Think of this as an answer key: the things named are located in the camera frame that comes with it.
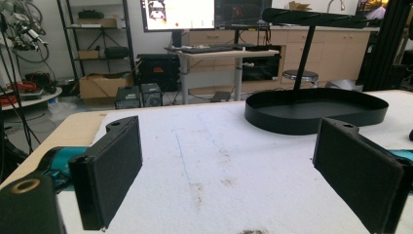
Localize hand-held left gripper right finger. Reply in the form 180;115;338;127
312;116;413;234

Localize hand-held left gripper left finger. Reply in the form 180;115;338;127
68;115;144;232

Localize black power unit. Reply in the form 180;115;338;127
114;86;142;110
139;82;164;108

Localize black two-tier tray stand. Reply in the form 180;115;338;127
244;7;390;136

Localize large cardboard box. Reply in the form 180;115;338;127
78;72;134;99

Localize grey bag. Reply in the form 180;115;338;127
324;78;364;93

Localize round white side table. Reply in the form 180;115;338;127
0;86;63;111

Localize round black stool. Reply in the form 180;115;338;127
282;69;319;89

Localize black computer tower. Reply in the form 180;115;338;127
135;53;181;93

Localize black bag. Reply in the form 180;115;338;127
104;46;130;60

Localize small cardboard box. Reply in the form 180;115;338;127
77;49;100;60

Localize white foam mat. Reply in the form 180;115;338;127
56;89;413;234

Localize light wooden cabinets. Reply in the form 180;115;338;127
188;27;379;94

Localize black metal shelf rack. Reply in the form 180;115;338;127
56;0;136;86

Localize black appliance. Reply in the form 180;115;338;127
242;45;286;82

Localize black keyboard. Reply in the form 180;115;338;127
181;46;235;55

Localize light wooden desk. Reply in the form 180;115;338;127
165;48;281;105

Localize lit computer monitor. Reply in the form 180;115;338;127
139;0;216;33

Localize dark computer monitor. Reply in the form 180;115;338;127
213;0;273;31

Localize black aluminium frame post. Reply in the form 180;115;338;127
361;0;413;92

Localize equipment with cables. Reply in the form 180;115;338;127
0;0;50;64

